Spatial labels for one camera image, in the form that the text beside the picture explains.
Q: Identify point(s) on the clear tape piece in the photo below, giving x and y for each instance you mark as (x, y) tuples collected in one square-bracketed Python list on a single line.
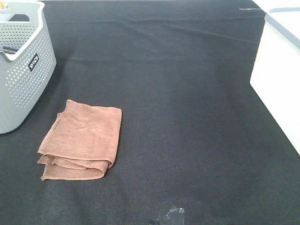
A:
[(175, 216)]

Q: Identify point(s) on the black table cloth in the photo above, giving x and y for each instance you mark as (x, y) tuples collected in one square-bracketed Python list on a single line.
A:
[(194, 133)]

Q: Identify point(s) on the dark item inside basket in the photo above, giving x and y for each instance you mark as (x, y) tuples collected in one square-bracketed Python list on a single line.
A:
[(10, 50)]

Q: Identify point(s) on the brown towel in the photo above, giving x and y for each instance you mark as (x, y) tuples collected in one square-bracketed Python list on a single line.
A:
[(82, 143)]

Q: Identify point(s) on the grey perforated plastic basket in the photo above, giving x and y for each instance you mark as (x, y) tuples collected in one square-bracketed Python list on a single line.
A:
[(25, 74)]

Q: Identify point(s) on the white box with grey rim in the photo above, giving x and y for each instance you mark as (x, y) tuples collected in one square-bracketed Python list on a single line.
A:
[(276, 73)]

